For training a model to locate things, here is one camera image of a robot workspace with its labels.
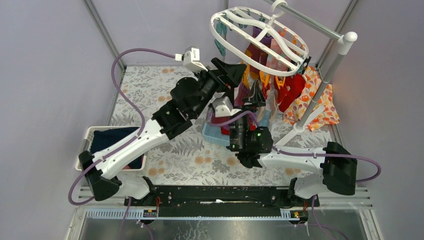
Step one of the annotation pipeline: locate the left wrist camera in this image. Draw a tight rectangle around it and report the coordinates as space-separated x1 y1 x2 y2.
174 46 208 74

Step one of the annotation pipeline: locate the floral table mat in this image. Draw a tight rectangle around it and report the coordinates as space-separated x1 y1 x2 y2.
93 64 345 187

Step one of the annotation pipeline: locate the red beige sock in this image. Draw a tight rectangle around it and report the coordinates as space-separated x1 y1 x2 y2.
267 89 279 124

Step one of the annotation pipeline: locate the navy folded cloth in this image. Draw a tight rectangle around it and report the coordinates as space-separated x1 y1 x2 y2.
89 126 144 170

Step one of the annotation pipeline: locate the metal drying rack stand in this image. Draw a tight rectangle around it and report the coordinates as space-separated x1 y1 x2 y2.
221 0 359 147

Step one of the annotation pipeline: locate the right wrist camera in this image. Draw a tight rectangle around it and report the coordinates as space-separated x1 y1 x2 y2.
212 96 235 118

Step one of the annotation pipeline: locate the blue plastic basket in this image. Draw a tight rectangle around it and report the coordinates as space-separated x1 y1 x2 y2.
202 110 271 147

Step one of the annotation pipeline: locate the white clip hanger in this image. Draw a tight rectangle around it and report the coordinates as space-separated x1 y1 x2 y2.
209 0 310 77

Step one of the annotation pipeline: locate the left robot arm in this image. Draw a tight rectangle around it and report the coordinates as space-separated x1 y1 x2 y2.
78 58 247 206

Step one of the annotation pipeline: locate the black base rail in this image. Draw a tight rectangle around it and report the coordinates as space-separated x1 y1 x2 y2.
124 185 320 218

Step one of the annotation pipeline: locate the purple patchwork sock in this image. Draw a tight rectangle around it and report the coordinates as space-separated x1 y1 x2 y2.
234 81 250 107

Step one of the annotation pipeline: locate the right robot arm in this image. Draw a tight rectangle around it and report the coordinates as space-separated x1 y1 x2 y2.
215 93 358 206

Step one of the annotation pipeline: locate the purple patterned sock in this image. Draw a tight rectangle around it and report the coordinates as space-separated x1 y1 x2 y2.
244 26 273 80

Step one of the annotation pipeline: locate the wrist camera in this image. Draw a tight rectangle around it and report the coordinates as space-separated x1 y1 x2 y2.
212 96 235 118
174 46 208 74

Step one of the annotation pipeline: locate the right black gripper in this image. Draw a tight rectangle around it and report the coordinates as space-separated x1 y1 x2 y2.
220 79 266 150

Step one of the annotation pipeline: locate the red santa sock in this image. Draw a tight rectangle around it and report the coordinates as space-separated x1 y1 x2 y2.
210 113 230 136

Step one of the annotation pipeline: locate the white plastic basket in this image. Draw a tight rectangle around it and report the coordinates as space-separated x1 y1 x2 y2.
80 126 147 172

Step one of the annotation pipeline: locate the orange floral cloth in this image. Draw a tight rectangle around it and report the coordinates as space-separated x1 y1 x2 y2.
283 66 341 133

